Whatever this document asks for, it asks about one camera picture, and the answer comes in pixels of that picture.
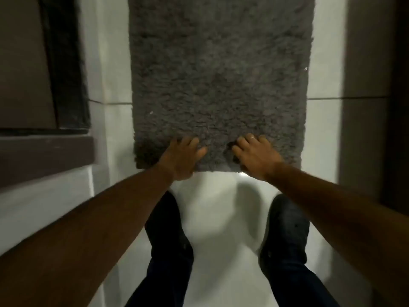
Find person's left hand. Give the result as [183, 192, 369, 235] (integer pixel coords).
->
[156, 136, 208, 182]

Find person's right hand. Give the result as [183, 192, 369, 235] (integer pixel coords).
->
[231, 133, 285, 182]

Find grey shaggy rug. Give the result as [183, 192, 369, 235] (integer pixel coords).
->
[127, 0, 316, 174]

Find person's right forearm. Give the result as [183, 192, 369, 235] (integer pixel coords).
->
[267, 162, 409, 307]

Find person's left forearm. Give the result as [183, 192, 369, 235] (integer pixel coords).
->
[0, 164, 176, 307]

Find person's left dark shoe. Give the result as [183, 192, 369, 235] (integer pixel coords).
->
[145, 191, 195, 264]

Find person's dark shoe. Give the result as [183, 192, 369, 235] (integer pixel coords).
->
[145, 191, 195, 264]
[258, 194, 311, 278]

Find person's right dark shoe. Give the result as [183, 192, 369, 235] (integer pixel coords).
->
[258, 194, 311, 278]

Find person's left leg dark trousers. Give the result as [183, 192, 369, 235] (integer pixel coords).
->
[125, 249, 193, 307]

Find person's leg dark trousers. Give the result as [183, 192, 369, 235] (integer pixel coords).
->
[125, 249, 193, 307]
[267, 260, 340, 307]

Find person's right leg dark trousers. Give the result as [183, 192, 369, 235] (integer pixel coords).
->
[267, 260, 340, 307]

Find brown wooden ledge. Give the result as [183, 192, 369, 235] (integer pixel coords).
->
[0, 135, 96, 193]

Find brown wooden door panel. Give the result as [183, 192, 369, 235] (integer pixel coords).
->
[0, 0, 59, 130]

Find black door frame strip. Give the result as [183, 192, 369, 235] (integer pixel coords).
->
[38, 0, 92, 130]

